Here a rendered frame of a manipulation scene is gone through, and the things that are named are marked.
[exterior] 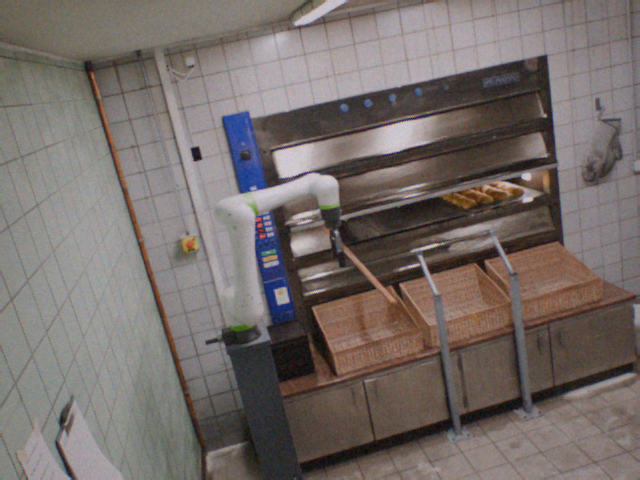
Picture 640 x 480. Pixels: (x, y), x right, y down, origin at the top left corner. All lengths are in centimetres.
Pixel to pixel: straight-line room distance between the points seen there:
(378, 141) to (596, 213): 168
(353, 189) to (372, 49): 85
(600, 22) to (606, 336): 202
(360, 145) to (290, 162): 45
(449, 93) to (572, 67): 85
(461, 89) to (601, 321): 171
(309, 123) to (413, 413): 188
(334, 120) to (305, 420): 181
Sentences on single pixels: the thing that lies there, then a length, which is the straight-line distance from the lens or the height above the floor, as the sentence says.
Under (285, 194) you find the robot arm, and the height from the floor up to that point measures 180.
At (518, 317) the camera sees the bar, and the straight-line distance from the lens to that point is 377.
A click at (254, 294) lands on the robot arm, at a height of 147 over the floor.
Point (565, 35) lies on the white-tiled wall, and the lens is 433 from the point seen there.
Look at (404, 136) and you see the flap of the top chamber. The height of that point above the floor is 179.
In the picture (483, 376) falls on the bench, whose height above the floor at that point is 32.
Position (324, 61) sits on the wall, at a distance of 372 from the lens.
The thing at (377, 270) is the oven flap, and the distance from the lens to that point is 396.
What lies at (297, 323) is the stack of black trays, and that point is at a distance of 378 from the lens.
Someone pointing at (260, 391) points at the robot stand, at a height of 96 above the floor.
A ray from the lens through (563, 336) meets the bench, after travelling 406.
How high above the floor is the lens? 233
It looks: 17 degrees down
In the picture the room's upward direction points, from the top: 12 degrees counter-clockwise
